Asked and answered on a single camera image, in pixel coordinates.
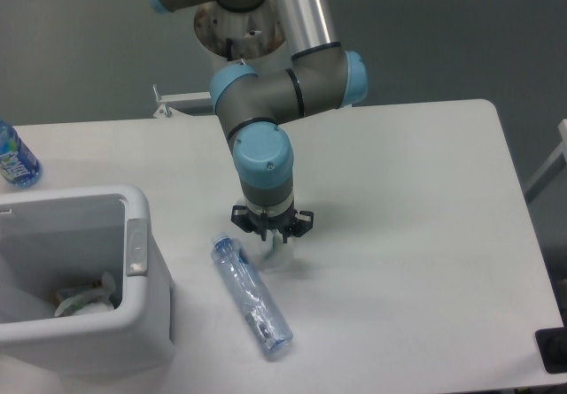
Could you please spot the trash inside bin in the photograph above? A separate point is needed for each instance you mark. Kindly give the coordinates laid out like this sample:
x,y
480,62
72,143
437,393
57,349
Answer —
x,y
96,297

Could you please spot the white frame at right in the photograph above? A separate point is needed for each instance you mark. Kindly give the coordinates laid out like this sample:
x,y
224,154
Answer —
x,y
549,169

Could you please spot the blue labelled water bottle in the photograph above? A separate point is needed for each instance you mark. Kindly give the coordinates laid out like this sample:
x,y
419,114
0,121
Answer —
x,y
19,165

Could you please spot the white plastic trash can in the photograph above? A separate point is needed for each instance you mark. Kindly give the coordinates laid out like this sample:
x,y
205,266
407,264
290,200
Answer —
x,y
62,238

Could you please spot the clear plastic bottle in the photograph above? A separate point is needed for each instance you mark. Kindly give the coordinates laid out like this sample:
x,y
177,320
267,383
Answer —
x,y
251,296

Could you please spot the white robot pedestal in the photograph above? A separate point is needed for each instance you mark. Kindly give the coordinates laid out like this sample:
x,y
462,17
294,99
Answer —
x,y
255,39

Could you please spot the white bracket with bolts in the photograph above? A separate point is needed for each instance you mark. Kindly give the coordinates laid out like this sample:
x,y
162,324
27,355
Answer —
x,y
192,104

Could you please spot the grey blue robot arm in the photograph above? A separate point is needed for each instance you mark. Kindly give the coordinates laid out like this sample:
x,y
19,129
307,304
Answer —
x,y
253,108

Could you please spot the white plastic wrapper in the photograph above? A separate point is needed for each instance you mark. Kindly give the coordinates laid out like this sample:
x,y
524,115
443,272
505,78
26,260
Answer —
x,y
273,254

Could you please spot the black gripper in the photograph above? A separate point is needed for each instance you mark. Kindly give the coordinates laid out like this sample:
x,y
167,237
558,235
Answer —
x,y
290,223

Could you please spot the black device at table edge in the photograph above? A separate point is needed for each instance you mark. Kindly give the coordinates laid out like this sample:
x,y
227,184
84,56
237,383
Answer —
x,y
552,346

